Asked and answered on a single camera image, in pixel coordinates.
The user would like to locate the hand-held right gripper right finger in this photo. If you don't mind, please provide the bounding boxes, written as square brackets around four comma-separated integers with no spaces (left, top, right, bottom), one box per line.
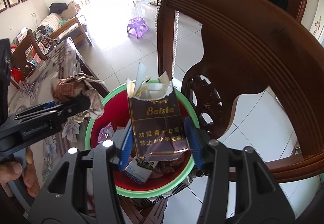
[184,116,296,224]

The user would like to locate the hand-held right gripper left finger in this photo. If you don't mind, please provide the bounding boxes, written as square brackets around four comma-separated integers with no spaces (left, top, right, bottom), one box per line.
[28,121,134,224]

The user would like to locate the brown paper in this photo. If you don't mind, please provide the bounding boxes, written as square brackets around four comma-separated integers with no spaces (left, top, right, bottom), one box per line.
[51,73,105,120]

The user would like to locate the green-rimmed red bin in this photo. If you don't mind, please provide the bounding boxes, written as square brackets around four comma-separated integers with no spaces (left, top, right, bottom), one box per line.
[85,79,200,199]

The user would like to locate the dark cigarette pack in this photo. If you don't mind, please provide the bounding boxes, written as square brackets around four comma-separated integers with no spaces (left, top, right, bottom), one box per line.
[126,63,190,161]

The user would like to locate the person's left hand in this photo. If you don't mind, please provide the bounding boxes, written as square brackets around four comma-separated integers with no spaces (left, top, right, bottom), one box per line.
[0,147,41,198]

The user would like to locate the pink plastic wrapper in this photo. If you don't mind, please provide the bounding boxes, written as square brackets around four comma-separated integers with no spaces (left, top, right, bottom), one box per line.
[97,123,115,143]

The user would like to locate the white milk carton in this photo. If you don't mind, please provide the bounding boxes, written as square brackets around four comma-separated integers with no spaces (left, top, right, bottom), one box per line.
[124,157,159,184]

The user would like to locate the red plastic bag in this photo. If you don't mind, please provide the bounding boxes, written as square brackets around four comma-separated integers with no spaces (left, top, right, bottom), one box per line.
[10,67,23,85]

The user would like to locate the magazine rack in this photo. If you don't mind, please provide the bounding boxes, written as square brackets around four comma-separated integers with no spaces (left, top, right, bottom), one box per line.
[14,26,52,62]

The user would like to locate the wooden dining chair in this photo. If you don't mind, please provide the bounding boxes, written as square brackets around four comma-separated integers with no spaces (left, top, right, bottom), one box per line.
[11,29,55,72]

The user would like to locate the wooden sofa with cushions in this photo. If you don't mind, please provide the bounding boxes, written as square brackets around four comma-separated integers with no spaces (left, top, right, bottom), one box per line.
[37,1,93,47]

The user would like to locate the black bag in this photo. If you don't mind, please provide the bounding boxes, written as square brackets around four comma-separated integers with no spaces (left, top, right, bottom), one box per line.
[49,2,69,14]

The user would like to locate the purple plastic stool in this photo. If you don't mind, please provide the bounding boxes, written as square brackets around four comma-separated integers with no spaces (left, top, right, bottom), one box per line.
[127,17,150,40]

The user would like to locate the carved wooden chair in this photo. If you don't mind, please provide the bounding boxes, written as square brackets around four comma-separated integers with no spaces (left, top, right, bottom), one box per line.
[157,0,324,184]

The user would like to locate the white bead necklace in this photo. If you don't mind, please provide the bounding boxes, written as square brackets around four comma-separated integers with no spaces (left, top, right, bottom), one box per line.
[154,0,180,79]

